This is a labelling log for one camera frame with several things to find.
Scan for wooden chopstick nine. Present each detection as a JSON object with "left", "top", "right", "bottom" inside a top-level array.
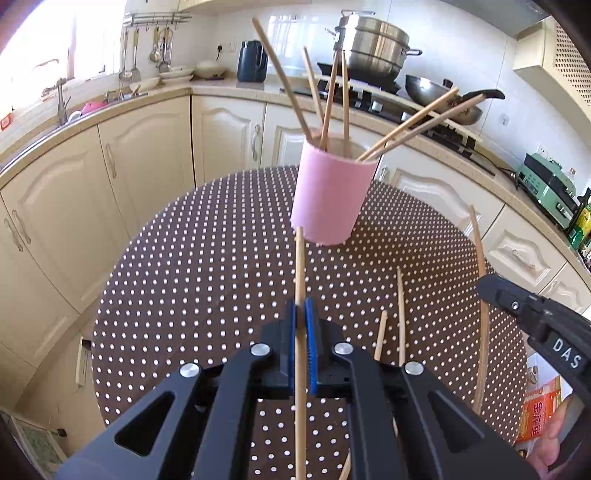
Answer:
[{"left": 468, "top": 205, "right": 490, "bottom": 415}]

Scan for wooden chopstick five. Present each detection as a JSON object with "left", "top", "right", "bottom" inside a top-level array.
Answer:
[{"left": 397, "top": 266, "right": 407, "bottom": 367}]

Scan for wooden chopstick ten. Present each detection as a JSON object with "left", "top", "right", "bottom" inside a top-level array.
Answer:
[{"left": 374, "top": 310, "right": 388, "bottom": 362}]

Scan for wooden chopstick six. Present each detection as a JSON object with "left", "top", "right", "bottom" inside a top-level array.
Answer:
[{"left": 356, "top": 87, "right": 459, "bottom": 162}]

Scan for wooden chopstick seven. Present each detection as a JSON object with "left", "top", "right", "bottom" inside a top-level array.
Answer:
[{"left": 320, "top": 50, "right": 341, "bottom": 151}]

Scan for wooden chopstick two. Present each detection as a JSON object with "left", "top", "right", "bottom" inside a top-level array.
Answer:
[{"left": 303, "top": 46, "right": 325, "bottom": 124}]

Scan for wooden chopstick three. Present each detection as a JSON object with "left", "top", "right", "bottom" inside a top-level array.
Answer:
[{"left": 252, "top": 18, "right": 312, "bottom": 143}]

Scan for wooden chopstick four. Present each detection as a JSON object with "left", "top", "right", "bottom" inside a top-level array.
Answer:
[{"left": 356, "top": 94, "right": 487, "bottom": 162}]

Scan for person right hand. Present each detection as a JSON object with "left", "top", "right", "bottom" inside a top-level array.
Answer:
[{"left": 527, "top": 394, "right": 574, "bottom": 479}]

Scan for orange snack package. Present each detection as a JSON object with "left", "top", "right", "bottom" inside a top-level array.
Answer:
[{"left": 516, "top": 376, "right": 562, "bottom": 443}]

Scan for green electric cooker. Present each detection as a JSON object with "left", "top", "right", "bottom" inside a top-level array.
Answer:
[{"left": 515, "top": 153, "right": 579, "bottom": 231}]

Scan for brown polka dot tablecloth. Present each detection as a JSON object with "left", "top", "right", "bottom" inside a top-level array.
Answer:
[{"left": 92, "top": 167, "right": 525, "bottom": 479}]

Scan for black gas stove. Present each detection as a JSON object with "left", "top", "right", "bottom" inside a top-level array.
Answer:
[{"left": 294, "top": 63, "right": 495, "bottom": 176}]

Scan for white stone board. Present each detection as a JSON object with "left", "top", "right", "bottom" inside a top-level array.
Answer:
[{"left": 303, "top": 68, "right": 484, "bottom": 144}]

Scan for pink cylindrical cup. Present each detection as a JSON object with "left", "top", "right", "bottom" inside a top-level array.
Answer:
[{"left": 290, "top": 135, "right": 378, "bottom": 246}]

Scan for stainless steel steamer pot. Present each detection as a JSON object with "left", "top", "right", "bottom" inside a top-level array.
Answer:
[{"left": 325, "top": 10, "right": 423, "bottom": 85}]

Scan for chrome sink faucet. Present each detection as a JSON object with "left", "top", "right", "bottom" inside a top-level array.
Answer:
[{"left": 42, "top": 78, "right": 69, "bottom": 126}]

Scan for stacked white bowls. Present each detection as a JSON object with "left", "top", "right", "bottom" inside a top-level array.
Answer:
[{"left": 194, "top": 60, "right": 226, "bottom": 80}]

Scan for dark blue electric kettle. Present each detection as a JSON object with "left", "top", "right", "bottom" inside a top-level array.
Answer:
[{"left": 236, "top": 40, "right": 269, "bottom": 83}]

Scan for window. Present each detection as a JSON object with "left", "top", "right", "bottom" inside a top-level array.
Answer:
[{"left": 1, "top": 1, "right": 125, "bottom": 112}]

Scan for steel wok black handle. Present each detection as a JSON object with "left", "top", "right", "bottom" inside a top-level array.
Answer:
[{"left": 405, "top": 75, "right": 506, "bottom": 125}]

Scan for wall utensil rack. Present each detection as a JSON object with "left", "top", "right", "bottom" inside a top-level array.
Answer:
[{"left": 122, "top": 12, "right": 192, "bottom": 27}]

